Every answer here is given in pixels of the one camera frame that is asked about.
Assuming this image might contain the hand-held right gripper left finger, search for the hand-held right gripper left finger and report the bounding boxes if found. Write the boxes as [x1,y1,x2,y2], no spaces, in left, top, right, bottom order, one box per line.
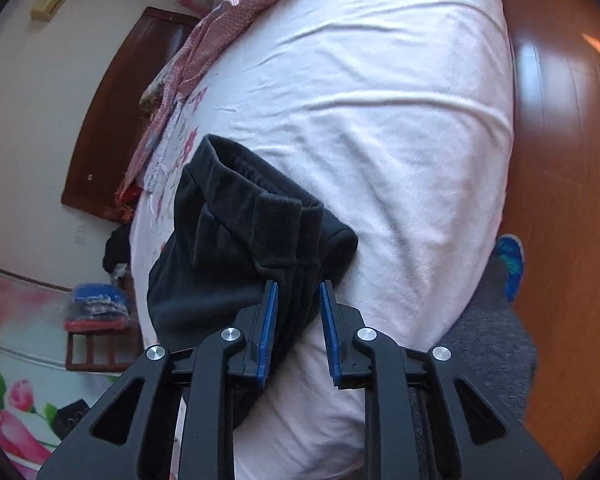
[37,280,280,480]

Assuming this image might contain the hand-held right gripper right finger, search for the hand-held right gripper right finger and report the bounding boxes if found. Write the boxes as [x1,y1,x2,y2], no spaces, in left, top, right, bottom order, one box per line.
[320,280,563,480]

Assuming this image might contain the black pants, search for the black pants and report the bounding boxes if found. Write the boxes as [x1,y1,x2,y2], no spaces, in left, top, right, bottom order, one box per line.
[146,134,359,431]

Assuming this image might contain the person's grey trouser leg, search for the person's grey trouser leg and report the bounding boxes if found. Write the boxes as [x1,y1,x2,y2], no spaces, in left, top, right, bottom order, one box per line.
[447,255,538,411]

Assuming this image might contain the black cloth pile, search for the black cloth pile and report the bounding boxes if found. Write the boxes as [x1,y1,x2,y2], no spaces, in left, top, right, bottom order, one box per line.
[102,225,133,281]

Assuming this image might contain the plastic bag of clothes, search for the plastic bag of clothes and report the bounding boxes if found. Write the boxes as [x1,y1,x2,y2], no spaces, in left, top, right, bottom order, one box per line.
[65,282,131,333]

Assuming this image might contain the wooden chair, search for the wooden chair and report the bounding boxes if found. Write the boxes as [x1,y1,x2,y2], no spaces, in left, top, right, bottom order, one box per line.
[65,280,146,373]

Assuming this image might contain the red cushion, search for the red cushion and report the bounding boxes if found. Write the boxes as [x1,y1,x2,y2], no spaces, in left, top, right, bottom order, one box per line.
[117,187,143,221]

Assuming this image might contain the person's blue slipper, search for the person's blue slipper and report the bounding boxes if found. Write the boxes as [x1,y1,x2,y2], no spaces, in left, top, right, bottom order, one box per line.
[494,234,526,303]

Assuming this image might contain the bed with white sheet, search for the bed with white sheet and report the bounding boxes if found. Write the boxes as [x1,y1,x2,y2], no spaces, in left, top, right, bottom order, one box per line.
[130,0,518,480]

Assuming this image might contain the floral wardrobe door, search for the floral wardrobe door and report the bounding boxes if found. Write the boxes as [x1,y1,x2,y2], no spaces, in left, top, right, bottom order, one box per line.
[0,260,126,480]

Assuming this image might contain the wooden headboard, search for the wooden headboard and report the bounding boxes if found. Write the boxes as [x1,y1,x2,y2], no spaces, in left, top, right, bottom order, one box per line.
[61,6,201,221]

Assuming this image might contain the pink patterned quilt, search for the pink patterned quilt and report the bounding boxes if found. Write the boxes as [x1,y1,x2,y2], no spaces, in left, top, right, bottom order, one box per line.
[116,0,331,201]

